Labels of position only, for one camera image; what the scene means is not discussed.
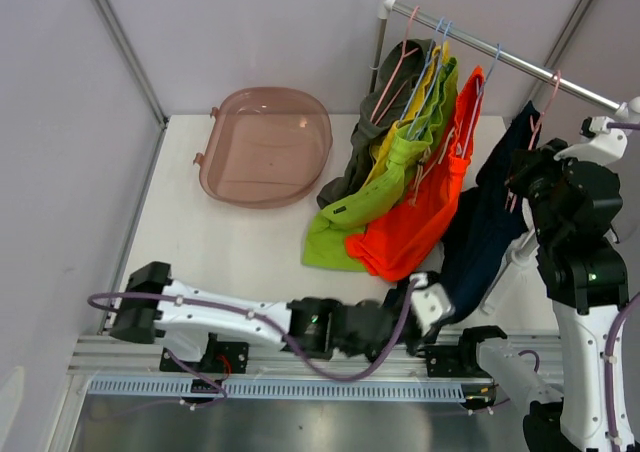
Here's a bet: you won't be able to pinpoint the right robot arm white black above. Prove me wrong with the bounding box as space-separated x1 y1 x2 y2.
456 139 639 451

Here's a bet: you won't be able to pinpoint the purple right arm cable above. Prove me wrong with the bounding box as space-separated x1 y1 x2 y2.
602 119 640 448

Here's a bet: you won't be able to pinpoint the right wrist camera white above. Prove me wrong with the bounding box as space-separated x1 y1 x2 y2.
554 116 628 166

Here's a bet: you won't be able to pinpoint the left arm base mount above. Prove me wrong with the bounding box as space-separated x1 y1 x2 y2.
159 333 249 374

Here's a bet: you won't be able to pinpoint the olive grey shorts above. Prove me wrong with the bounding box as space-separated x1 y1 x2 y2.
316 39 434 208

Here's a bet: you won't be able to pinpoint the navy blue shorts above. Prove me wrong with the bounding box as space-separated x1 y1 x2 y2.
439 102 540 324

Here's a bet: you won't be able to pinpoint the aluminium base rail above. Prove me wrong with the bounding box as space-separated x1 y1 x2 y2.
67 334 566 403

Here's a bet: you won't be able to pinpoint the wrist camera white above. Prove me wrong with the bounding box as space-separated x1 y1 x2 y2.
554 116 628 166
409 271 455 337

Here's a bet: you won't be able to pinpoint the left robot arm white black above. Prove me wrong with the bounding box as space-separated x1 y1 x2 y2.
110 262 408 372

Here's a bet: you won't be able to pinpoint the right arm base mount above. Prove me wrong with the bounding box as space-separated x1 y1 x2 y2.
415 345 483 378

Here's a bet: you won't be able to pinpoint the blue hanger yellow shorts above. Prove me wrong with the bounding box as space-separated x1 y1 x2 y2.
398 16 446 123

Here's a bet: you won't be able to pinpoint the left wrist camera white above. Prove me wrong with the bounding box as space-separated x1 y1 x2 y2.
409 271 455 337

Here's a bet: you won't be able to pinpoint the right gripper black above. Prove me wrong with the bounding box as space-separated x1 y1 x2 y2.
504 136 584 243

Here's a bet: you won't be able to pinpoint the white metal clothes rack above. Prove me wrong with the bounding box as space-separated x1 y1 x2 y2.
375 0 639 315

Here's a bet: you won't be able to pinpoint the pink hanger olive shorts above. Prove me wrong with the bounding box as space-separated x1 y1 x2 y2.
370 6 420 124

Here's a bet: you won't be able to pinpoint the lime green shorts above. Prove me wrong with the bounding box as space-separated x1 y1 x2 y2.
299 56 459 274

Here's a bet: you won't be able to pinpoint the pink translucent plastic basin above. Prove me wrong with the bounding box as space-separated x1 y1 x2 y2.
193 87 333 209

